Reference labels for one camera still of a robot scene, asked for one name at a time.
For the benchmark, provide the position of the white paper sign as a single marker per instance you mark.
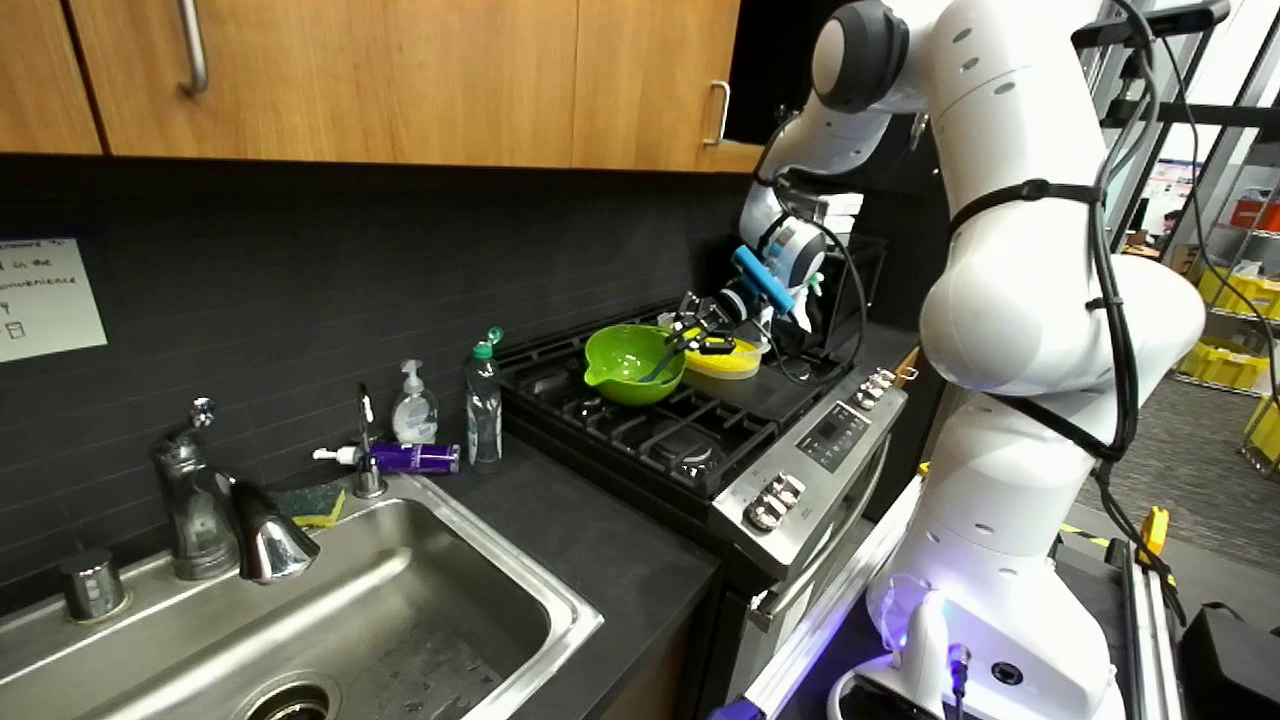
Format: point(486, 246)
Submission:
point(44, 302)

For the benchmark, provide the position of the silver stove knob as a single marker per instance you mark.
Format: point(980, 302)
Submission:
point(758, 514)
point(875, 390)
point(787, 490)
point(885, 378)
point(863, 398)

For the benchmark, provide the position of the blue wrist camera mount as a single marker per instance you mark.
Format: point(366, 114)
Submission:
point(760, 276)

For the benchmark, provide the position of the green plastic bowl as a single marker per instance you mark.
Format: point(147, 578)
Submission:
point(625, 361)

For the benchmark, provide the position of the stainless steel sink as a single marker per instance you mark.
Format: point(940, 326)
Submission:
point(372, 627)

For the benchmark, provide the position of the black stove top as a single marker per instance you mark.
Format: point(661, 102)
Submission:
point(695, 427)

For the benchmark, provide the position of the yellow strainer bowl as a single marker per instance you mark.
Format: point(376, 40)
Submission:
point(726, 361)

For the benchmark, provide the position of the chrome sink cap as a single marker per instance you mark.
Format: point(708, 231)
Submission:
point(92, 587)

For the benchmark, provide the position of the aluminium rail with yellow clip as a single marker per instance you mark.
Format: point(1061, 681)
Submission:
point(1151, 640)

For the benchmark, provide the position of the green yellow sponge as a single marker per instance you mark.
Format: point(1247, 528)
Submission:
point(317, 507)

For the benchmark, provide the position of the clear soap pump bottle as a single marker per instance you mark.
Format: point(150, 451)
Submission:
point(415, 413)

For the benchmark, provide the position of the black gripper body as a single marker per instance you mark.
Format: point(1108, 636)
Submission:
point(737, 307)

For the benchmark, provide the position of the black case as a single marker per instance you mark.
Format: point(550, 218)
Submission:
point(1234, 667)

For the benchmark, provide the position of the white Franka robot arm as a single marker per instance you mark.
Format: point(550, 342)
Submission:
point(1025, 307)

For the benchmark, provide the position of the clear bottle green cap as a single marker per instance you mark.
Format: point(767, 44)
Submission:
point(486, 413)

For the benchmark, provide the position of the upright dish brush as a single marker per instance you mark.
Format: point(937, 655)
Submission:
point(369, 441)

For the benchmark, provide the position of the yellow storage crates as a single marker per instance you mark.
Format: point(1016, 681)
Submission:
point(1240, 335)

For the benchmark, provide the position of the wooden wall cabinets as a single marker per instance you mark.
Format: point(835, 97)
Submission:
point(401, 82)

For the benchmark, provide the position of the metal shelving rack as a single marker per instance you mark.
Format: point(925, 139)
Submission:
point(1200, 122)

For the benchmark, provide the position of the chrome faucet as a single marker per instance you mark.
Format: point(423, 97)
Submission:
point(203, 507)

